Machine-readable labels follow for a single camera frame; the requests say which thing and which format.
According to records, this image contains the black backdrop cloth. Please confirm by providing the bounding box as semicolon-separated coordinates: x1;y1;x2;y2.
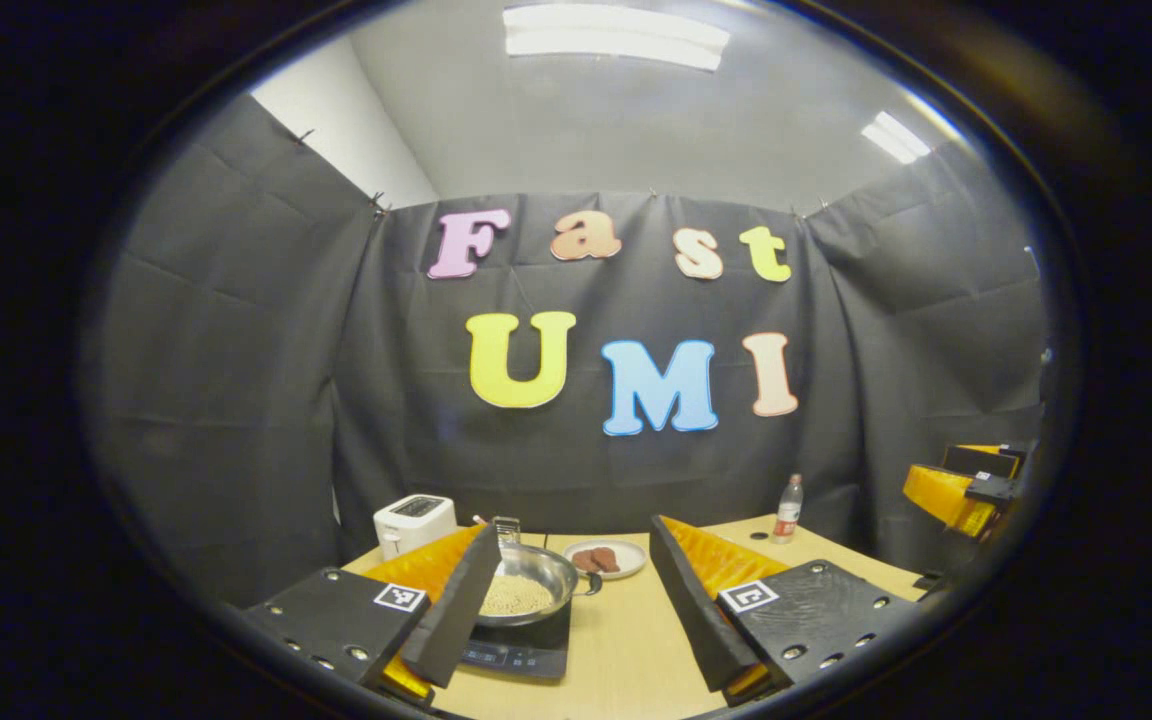
86;92;1052;606

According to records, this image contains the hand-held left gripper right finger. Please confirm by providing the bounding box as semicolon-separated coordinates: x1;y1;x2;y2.
647;515;922;709

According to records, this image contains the white round plate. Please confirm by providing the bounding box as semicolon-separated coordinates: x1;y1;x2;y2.
563;539;648;581

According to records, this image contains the stainless steel pot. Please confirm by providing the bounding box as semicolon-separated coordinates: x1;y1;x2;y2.
476;541;603;628

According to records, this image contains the clear plastic water bottle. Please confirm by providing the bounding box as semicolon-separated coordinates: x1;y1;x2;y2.
772;474;804;545

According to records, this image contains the pile of soybeans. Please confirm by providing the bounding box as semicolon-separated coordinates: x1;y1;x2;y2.
479;575;555;617

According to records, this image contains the black induction cooktop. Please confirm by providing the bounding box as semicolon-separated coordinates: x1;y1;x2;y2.
459;598;574;681

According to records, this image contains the small ceiling light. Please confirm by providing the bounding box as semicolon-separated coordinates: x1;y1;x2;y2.
860;110;934;166

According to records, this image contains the white toaster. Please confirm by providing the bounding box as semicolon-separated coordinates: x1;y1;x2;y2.
373;495;458;561

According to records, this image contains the long ceiling light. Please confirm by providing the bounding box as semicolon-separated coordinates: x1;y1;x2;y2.
502;3;732;73

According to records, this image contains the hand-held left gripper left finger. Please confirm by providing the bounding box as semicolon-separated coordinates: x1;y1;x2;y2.
241;523;505;707

